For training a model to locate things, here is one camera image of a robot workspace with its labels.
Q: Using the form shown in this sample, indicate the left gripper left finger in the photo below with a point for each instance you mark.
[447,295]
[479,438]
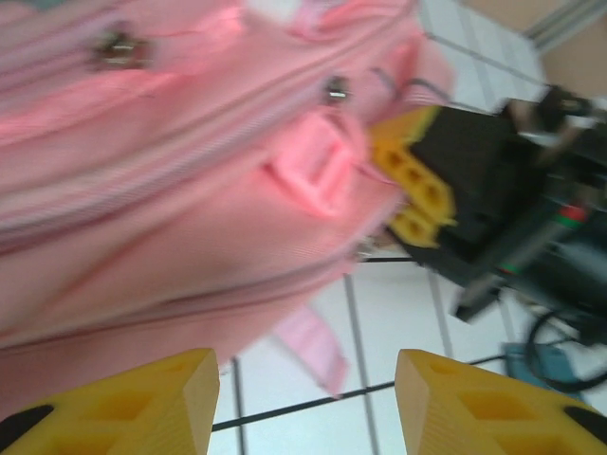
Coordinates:
[118,412]

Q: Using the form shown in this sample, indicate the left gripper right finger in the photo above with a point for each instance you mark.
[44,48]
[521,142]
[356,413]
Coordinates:
[474,417]

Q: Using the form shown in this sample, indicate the pink student backpack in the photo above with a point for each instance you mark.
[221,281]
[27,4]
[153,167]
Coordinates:
[166,189]

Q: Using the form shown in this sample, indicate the aluminium corner post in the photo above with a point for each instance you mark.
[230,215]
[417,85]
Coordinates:
[569,23]

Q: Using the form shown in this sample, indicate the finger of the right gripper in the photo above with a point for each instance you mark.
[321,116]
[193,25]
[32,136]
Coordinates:
[408,166]
[415,232]

